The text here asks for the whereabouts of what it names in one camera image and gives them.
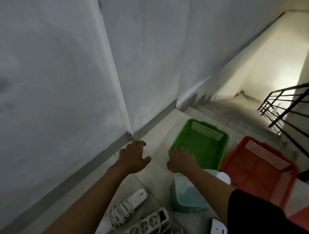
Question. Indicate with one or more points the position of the person's right hand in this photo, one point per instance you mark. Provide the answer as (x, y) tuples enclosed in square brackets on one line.
[(182, 160)]

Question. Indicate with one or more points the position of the blue framed white board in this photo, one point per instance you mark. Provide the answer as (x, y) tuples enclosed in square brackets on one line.
[(217, 227)]

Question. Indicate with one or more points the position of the green plastic basket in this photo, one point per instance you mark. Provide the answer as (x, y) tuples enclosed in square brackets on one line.
[(205, 147)]

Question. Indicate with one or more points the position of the person's left hand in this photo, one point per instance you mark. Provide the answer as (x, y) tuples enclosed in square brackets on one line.
[(132, 159)]

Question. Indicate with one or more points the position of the white power strip red switch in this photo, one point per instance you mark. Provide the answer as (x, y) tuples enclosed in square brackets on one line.
[(150, 221)]

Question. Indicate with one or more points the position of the black metal stair railing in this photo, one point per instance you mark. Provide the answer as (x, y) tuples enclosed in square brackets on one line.
[(284, 113)]

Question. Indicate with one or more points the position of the person's black right sleeve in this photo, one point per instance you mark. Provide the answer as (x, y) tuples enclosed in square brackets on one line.
[(260, 214)]

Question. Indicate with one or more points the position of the person's left forearm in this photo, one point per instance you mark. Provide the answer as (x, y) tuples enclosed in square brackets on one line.
[(91, 205)]

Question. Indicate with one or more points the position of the person's right forearm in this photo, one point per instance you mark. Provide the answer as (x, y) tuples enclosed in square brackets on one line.
[(207, 190)]

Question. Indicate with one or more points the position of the green dish soap jug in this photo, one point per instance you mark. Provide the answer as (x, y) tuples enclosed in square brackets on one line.
[(188, 195)]

